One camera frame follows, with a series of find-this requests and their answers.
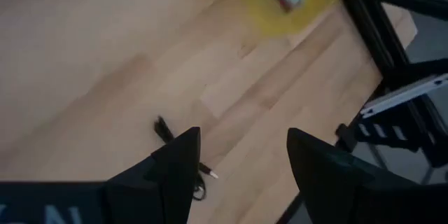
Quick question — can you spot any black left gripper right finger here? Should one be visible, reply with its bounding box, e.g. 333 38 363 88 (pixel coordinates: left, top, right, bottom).
286 127 448 224

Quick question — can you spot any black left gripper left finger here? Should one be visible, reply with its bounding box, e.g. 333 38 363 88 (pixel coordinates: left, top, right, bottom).
104 126 202 224

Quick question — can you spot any yellow translucent plastic bin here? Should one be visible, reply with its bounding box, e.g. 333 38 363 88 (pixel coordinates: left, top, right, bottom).
227 0 361 38

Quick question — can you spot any black bracket with white marks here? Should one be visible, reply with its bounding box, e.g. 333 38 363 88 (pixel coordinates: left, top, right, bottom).
335 111 448 169

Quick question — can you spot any white flat bracket plate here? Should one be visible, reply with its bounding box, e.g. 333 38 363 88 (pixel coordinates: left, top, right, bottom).
360 73 448 119

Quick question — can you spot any black aluminium table frame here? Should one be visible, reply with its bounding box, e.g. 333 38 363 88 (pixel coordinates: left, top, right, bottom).
276 0 448 224

